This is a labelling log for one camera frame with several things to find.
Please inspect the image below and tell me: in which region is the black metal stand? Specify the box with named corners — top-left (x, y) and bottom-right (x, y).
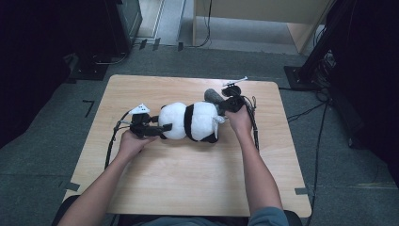
top-left (283, 0), bottom-right (344, 92)

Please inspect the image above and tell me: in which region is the hand-held gripper black cable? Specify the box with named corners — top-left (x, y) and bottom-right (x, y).
top-left (243, 95), bottom-right (262, 153)
top-left (104, 109), bottom-right (134, 170)

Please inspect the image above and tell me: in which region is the light wooden desk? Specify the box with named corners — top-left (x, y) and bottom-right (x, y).
top-left (191, 0), bottom-right (334, 55)

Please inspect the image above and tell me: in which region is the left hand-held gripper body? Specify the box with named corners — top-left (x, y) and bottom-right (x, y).
top-left (128, 103), bottom-right (158, 139)

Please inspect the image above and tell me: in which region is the person's left hand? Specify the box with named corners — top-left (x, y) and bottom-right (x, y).
top-left (117, 129), bottom-right (158, 162)

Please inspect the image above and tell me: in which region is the left hand-held gripper black cable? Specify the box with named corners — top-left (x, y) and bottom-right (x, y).
top-left (104, 109), bottom-right (134, 170)

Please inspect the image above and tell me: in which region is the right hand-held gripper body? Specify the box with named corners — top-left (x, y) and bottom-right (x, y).
top-left (219, 75), bottom-right (248, 115)

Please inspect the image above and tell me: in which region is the black cabinet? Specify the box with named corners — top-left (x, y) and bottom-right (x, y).
top-left (104, 0), bottom-right (144, 57)

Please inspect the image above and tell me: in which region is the person's grey-blue clothing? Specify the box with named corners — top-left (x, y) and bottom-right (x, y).
top-left (131, 206), bottom-right (290, 226)

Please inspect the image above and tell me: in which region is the long black floor cable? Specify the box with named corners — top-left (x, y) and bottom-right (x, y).
top-left (304, 103), bottom-right (329, 226)

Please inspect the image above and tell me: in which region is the black hanging cable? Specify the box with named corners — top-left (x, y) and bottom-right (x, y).
top-left (184, 0), bottom-right (213, 49)

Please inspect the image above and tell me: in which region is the person's right hand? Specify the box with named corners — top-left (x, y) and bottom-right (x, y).
top-left (225, 105), bottom-right (254, 139)

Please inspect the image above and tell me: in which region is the black floor base plate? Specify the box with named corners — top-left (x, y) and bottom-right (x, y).
top-left (67, 54), bottom-right (110, 82)

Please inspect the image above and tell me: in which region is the panda plush toy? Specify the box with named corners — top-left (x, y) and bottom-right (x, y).
top-left (157, 101), bottom-right (228, 144)

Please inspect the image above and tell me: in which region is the right hand-held gripper black cable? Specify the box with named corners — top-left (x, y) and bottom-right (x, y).
top-left (243, 95), bottom-right (262, 153)

